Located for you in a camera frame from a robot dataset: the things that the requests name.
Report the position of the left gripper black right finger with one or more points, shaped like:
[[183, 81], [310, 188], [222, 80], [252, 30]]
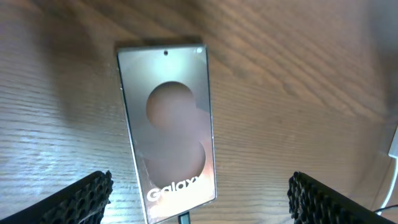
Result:
[[312, 202]]

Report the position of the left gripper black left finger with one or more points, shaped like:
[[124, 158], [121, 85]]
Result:
[[82, 202]]

